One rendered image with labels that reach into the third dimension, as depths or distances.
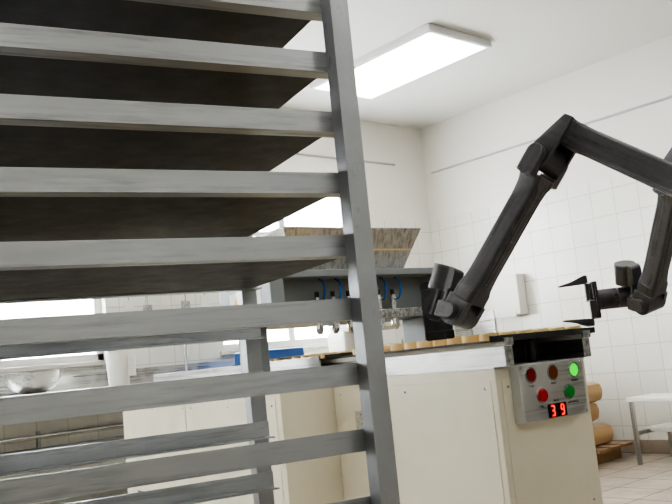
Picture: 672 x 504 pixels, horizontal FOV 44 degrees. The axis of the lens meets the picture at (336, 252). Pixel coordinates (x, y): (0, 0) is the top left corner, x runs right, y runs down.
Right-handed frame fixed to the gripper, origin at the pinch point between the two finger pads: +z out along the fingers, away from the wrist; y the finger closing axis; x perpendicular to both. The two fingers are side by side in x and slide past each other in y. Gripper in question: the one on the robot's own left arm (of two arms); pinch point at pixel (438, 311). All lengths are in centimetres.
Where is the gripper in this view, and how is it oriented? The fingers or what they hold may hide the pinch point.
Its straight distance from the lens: 207.7
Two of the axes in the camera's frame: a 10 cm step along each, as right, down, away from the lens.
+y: 1.1, 9.8, -1.4
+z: 1.6, 1.2, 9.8
